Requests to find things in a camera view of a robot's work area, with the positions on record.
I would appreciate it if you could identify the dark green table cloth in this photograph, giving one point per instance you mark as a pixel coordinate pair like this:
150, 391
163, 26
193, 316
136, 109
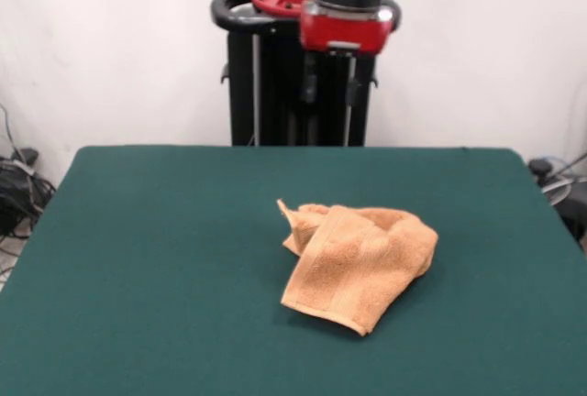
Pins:
137, 277

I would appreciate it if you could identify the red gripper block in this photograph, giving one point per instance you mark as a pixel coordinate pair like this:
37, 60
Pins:
344, 29

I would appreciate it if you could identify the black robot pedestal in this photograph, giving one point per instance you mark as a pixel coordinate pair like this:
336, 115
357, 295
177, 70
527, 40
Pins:
275, 93

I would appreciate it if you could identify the orange terry towel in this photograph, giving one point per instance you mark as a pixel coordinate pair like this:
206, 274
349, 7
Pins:
357, 267

